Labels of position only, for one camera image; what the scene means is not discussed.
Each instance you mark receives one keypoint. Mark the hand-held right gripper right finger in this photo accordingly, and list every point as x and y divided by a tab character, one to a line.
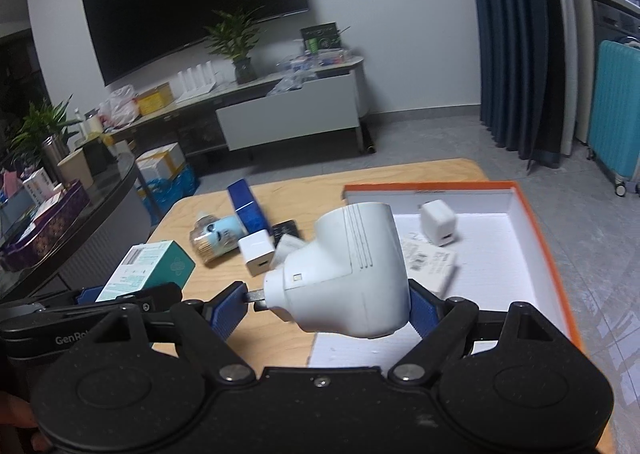
420	314

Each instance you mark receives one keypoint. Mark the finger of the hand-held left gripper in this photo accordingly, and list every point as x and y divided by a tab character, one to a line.
87	295
150	298

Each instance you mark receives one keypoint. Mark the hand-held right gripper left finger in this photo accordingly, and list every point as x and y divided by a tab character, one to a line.
227	316

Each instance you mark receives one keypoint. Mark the teal white carton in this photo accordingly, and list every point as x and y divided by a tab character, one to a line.
145	269

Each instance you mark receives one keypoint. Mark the white packaged box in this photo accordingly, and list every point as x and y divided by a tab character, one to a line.
432	269

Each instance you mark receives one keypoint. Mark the white cube charger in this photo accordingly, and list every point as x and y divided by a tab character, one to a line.
437	224
256	254

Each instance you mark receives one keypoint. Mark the light blue round object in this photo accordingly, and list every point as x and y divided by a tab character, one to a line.
222	238

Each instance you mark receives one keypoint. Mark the orange-rimmed white cardboard box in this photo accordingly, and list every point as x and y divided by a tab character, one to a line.
500	244

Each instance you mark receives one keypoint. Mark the person's left hand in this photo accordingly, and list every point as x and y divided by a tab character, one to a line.
15	414

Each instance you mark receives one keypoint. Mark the round black table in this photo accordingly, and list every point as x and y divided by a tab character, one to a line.
100	234

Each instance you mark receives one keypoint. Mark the purple patterned box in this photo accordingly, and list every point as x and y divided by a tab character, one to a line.
55	219

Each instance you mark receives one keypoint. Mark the black plug charger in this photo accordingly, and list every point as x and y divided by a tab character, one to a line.
287	230

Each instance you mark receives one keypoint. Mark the blue plastic-wrapped pack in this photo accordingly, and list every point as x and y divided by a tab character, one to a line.
167	191

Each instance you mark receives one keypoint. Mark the glossy blue box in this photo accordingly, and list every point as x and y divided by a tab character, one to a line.
247	209

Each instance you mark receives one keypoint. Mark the white pink cartons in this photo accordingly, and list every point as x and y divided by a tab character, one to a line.
37	184

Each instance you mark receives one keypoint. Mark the brown paper box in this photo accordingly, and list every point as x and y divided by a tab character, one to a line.
75	168

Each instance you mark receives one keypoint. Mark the white yellow cardboard box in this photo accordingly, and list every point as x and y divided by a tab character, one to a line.
160	158

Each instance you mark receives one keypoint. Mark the small black box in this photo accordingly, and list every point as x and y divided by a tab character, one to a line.
95	153

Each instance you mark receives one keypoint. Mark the white bottles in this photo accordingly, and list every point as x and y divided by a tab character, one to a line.
92	123

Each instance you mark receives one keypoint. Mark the leafy plant in steel pot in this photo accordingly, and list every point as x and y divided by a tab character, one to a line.
40	128

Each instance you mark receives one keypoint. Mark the black tube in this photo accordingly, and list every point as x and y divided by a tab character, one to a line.
369	141

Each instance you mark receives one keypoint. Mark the white red plastic bag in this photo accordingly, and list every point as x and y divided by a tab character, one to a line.
120	108

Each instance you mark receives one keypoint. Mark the white cabinet drawer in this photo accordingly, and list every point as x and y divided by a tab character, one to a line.
285	113

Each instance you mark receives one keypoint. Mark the white router with antennas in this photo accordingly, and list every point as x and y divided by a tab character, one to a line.
197	78

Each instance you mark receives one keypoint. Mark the white television cabinet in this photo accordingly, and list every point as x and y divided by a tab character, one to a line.
361	83

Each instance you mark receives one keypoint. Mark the crumpled clear plastic bags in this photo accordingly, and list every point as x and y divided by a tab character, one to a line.
287	82

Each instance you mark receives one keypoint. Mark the teal hard-shell suitcase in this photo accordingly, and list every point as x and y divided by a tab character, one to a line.
617	123

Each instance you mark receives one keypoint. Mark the clear plastic containers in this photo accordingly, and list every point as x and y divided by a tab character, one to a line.
325	56

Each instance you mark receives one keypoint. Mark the bamboo plant in dark vase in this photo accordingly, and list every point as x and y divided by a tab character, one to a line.
240	33

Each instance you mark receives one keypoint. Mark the dark green printed box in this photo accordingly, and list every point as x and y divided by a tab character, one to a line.
320	38

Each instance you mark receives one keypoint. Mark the dark blue curtain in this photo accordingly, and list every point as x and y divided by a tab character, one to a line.
510	33

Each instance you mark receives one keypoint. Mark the grey washing machine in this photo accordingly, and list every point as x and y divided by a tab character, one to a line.
615	21

